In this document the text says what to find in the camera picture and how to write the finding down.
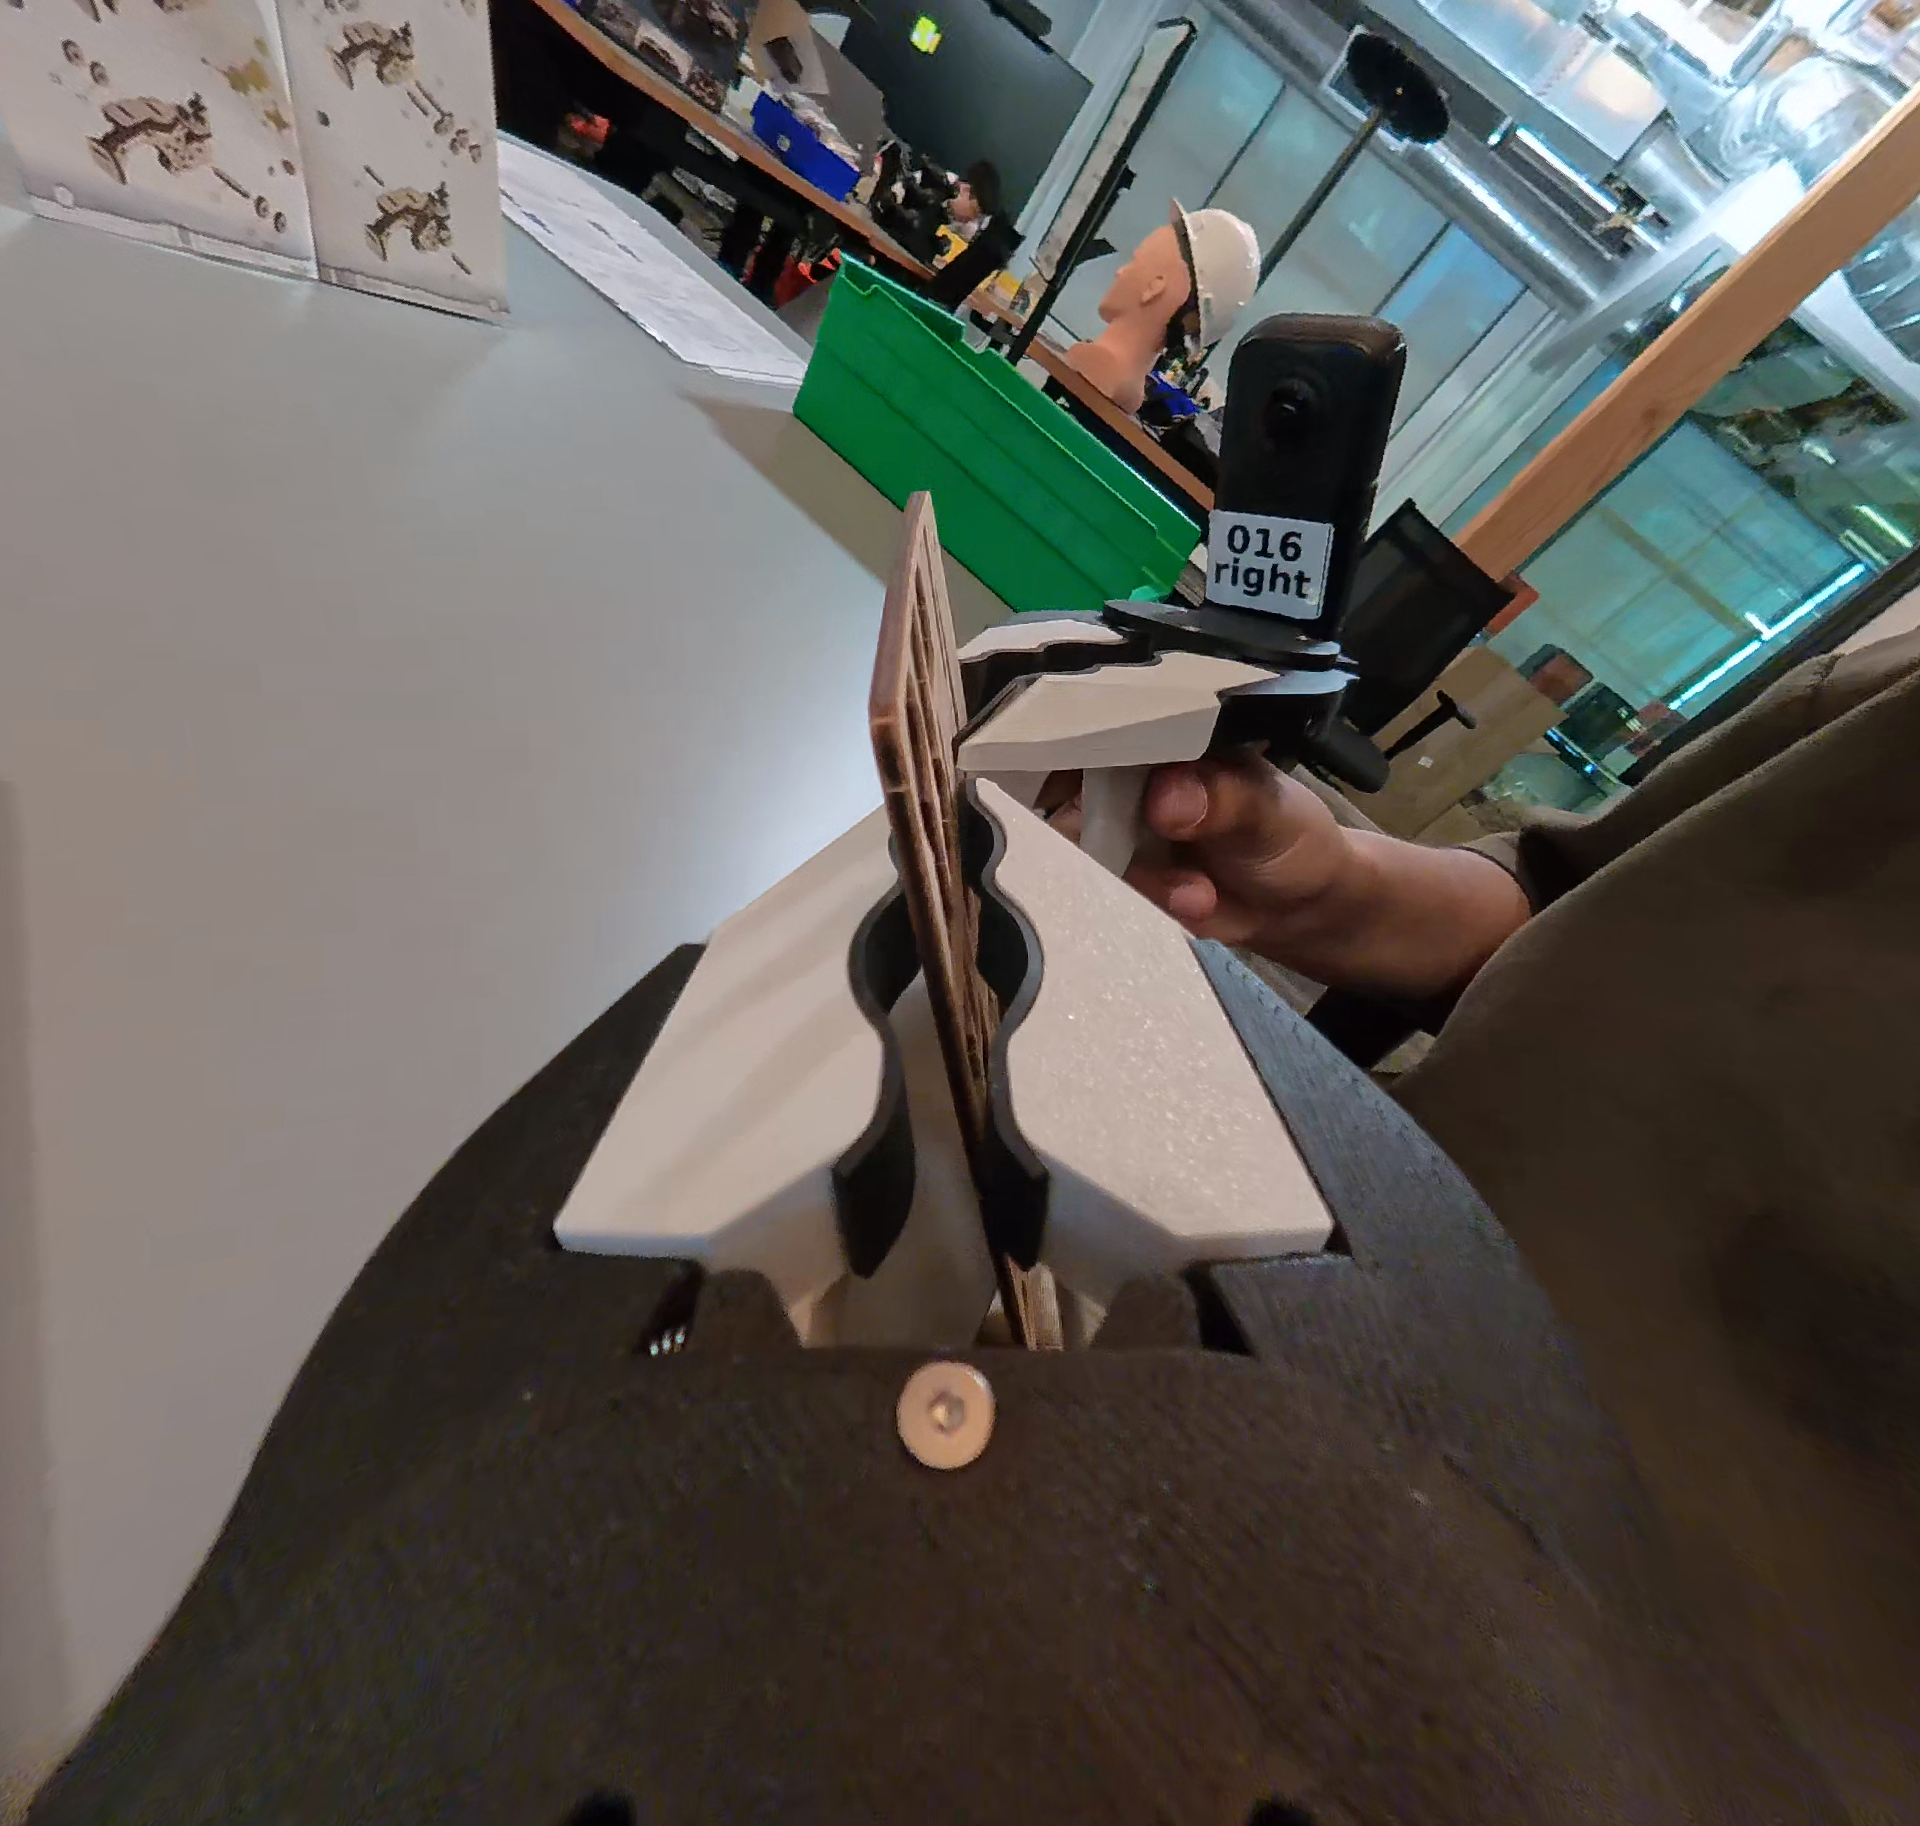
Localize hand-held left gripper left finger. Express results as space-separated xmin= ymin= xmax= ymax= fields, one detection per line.
xmin=552 ymin=780 xmax=995 ymax=1351

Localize mannequin head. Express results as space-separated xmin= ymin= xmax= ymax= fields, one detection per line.
xmin=1097 ymin=227 xmax=1204 ymax=378

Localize green plastic bin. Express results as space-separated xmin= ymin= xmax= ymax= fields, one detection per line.
xmin=791 ymin=254 xmax=1204 ymax=613

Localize person's right forearm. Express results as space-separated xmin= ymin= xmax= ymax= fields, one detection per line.
xmin=1357 ymin=632 xmax=1920 ymax=1018

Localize black office chair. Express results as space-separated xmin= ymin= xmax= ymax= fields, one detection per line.
xmin=1330 ymin=500 xmax=1522 ymax=748

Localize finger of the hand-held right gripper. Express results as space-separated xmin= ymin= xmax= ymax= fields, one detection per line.
xmin=958 ymin=619 xmax=1155 ymax=694
xmin=953 ymin=653 xmax=1282 ymax=780

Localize black printed product box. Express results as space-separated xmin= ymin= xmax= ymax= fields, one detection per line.
xmin=574 ymin=0 xmax=762 ymax=111

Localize black framed panel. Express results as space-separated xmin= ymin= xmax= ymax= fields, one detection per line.
xmin=1009 ymin=17 xmax=1204 ymax=364

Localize white printed paper sheet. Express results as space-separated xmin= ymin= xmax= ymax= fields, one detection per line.
xmin=496 ymin=133 xmax=812 ymax=391

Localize wooden beam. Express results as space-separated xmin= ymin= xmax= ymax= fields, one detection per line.
xmin=1453 ymin=85 xmax=1920 ymax=586

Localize open cardboard box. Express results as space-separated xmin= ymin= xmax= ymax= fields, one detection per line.
xmin=734 ymin=0 xmax=889 ymax=100

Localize person's right hand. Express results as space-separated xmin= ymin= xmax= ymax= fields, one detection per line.
xmin=1121 ymin=760 xmax=1446 ymax=995

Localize black monitor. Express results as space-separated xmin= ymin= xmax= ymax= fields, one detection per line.
xmin=840 ymin=0 xmax=1097 ymax=235

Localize person's olive top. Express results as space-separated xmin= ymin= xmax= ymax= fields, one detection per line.
xmin=1385 ymin=807 xmax=1920 ymax=1826

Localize folded printed instruction sheet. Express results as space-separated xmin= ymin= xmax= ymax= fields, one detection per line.
xmin=0 ymin=0 xmax=518 ymax=322

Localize wooden puzzle sheet with cutouts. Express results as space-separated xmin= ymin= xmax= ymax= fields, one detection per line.
xmin=869 ymin=492 xmax=1066 ymax=1354

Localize white hard hat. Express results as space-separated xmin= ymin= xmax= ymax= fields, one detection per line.
xmin=1168 ymin=204 xmax=1264 ymax=351

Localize black round stand lamp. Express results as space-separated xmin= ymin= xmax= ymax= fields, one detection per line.
xmin=1267 ymin=29 xmax=1453 ymax=322

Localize grey desk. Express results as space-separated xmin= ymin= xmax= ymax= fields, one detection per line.
xmin=0 ymin=133 xmax=999 ymax=1801

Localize long wooden table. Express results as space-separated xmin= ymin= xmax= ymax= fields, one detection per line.
xmin=489 ymin=0 xmax=1215 ymax=511

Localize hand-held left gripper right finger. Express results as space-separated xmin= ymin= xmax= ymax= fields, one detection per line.
xmin=958 ymin=780 xmax=1338 ymax=1335

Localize small blue bin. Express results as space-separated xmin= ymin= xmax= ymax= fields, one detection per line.
xmin=747 ymin=93 xmax=865 ymax=204

